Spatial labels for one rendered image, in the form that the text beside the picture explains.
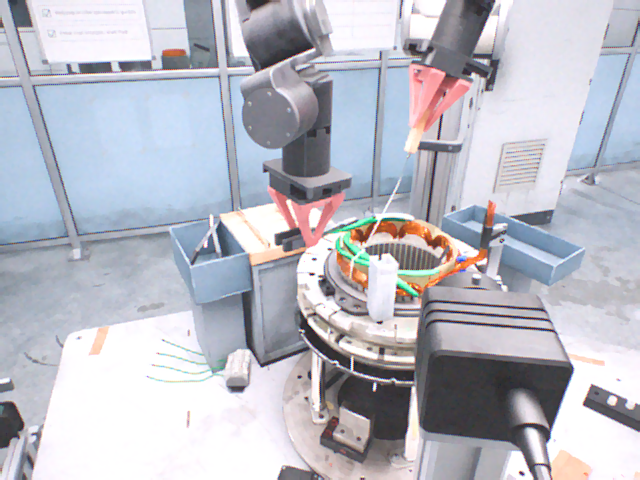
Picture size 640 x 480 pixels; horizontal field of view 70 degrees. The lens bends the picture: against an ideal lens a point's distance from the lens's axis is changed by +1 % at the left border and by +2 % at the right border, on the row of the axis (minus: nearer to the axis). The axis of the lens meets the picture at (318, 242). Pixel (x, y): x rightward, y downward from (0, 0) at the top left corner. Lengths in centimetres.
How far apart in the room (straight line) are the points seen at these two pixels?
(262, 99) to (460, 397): 34
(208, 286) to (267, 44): 49
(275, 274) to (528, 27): 235
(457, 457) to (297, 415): 72
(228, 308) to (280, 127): 56
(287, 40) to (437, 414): 41
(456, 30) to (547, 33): 244
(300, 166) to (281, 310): 49
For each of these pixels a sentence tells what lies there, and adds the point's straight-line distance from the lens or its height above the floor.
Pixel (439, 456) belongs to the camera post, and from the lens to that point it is 20.
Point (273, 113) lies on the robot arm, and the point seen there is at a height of 139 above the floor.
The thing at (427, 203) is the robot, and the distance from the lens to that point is 118.
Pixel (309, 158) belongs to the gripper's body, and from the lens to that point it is 52.
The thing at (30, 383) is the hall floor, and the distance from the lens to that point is 240.
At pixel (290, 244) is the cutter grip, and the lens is 56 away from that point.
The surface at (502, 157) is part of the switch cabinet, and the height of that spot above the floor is 55.
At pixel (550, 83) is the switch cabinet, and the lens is 317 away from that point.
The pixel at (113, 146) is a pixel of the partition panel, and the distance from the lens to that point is 294.
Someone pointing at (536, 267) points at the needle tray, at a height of 105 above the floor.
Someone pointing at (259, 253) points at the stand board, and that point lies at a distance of 85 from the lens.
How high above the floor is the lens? 150
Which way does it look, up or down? 30 degrees down
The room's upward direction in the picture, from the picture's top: straight up
